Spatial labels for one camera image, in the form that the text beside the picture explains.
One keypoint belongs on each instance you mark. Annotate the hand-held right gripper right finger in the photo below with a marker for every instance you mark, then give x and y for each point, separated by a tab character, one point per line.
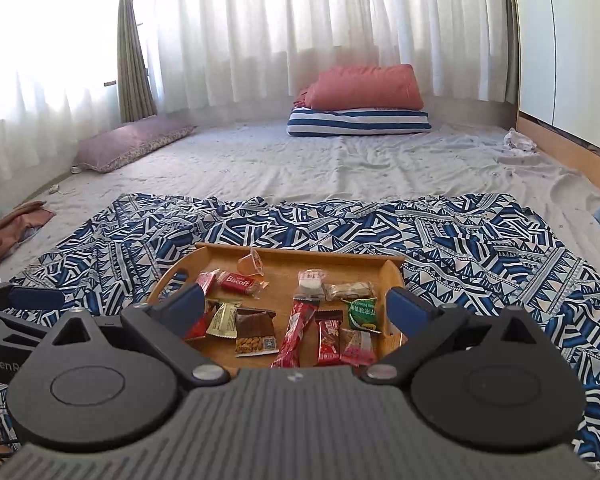
407	310

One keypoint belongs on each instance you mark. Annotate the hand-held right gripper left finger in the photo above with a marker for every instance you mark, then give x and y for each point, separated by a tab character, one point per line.
185	310

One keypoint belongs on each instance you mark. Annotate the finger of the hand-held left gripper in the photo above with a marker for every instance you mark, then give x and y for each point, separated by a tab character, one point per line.
35	296
15	324

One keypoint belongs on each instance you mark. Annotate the red square snack packet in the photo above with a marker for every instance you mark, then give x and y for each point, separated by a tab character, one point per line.
200	327

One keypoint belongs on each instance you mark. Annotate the small red snack packet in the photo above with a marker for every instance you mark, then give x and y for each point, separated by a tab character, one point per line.
207	282

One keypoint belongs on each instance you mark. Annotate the gold snack packet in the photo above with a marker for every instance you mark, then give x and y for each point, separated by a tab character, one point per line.
225	320

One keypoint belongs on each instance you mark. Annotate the green pea snack packet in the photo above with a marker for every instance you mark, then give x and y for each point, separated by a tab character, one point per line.
362	315

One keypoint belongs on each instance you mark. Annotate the red biscuit packet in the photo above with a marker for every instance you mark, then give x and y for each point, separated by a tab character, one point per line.
237	282

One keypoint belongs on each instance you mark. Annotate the clear cream snack packet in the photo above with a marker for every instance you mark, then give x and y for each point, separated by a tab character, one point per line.
350	291

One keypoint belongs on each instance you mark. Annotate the brown almond snack packet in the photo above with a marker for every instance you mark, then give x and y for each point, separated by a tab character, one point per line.
255	335

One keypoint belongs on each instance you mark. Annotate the jelly cup with orange lid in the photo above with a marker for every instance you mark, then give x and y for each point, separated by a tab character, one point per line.
252	261

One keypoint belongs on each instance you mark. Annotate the dark red snack bar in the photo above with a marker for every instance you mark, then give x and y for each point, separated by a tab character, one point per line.
328	340

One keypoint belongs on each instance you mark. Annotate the wooden tray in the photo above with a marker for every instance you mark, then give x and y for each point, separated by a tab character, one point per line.
280	265

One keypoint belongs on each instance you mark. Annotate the long red snack bar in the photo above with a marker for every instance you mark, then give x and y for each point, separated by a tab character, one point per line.
295	330

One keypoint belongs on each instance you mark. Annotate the brown cloth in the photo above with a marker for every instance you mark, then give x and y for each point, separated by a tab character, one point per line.
10	230

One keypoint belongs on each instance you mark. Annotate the blue patterned blanket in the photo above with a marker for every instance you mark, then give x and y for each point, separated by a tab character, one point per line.
480	260

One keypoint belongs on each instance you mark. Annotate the purple pillow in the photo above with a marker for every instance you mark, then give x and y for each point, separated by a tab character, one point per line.
130	142

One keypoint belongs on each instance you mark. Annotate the grey bed sheet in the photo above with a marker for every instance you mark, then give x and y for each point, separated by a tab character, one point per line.
280	160

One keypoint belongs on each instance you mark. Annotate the blue striped pillow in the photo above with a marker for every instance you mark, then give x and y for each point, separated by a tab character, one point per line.
360	122

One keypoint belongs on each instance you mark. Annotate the crumpled white wrapper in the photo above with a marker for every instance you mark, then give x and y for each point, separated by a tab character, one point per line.
520	142

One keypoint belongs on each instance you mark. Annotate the red pillow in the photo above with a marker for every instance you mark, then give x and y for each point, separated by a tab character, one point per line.
365	87

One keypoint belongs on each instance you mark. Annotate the wooden base board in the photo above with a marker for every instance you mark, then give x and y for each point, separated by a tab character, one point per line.
565	135

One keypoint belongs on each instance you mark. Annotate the white sheer curtain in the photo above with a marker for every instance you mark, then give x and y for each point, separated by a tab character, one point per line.
320	20
40	40

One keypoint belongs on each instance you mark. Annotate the olive curtain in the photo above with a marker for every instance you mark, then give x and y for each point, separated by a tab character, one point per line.
512	40
135	45

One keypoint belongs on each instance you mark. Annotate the white wardrobe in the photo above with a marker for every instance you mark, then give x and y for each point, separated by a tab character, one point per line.
565	45

